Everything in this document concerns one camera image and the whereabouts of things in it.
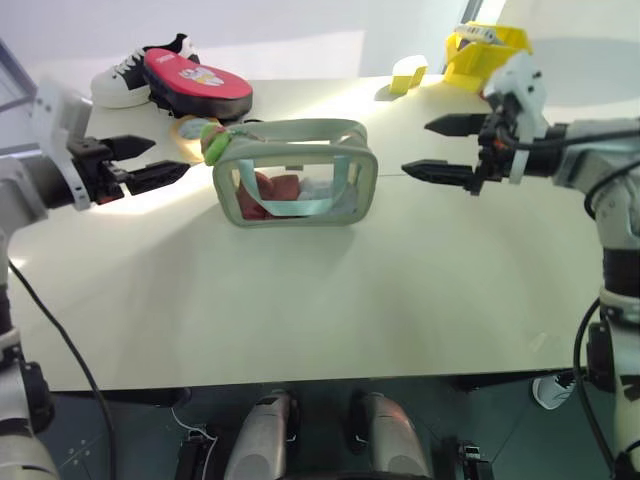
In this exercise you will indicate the white black sneaker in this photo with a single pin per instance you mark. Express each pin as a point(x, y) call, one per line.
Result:
point(117, 82)

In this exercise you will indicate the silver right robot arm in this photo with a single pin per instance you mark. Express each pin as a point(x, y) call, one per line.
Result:
point(620, 205)

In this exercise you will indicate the red cloth item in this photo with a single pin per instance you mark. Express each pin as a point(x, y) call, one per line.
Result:
point(262, 190)

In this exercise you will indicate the small yellow box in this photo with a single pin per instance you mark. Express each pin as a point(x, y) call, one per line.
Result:
point(406, 75)

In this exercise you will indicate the large yellow bin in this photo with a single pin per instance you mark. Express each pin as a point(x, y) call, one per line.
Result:
point(480, 57)

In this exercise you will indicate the white shoe on floor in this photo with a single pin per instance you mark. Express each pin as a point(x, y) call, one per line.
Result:
point(552, 392)

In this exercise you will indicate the grey robot leg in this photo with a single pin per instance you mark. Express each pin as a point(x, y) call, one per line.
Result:
point(390, 440)
point(262, 440)

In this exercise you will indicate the clear green toiletry bag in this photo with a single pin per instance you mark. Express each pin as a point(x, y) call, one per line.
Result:
point(300, 150)

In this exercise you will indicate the beige tape roll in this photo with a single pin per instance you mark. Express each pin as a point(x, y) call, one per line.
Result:
point(186, 131)

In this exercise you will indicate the white object in bin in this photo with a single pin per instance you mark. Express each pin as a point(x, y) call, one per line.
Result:
point(476, 32)

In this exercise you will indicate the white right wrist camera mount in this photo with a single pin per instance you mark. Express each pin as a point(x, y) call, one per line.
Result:
point(525, 87)

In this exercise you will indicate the grey left robot leg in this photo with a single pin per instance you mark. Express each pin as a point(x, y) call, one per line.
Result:
point(262, 440)

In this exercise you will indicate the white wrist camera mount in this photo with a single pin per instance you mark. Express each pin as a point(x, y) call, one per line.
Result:
point(525, 87)
point(56, 112)

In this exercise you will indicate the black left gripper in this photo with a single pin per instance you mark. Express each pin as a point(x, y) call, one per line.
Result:
point(95, 172)

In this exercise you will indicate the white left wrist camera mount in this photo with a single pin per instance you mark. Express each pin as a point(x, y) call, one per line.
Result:
point(56, 112)

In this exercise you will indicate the green plush zipper charm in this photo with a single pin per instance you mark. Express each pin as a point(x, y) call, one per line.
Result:
point(216, 145)

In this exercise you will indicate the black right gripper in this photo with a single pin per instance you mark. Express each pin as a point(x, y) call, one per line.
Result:
point(497, 150)

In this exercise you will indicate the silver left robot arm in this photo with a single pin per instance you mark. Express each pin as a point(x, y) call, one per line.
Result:
point(17, 452)

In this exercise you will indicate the light blue cloth item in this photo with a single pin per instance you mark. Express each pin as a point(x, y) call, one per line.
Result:
point(316, 187)

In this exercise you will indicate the grey right robot leg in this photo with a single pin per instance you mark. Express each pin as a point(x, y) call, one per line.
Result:
point(390, 440)

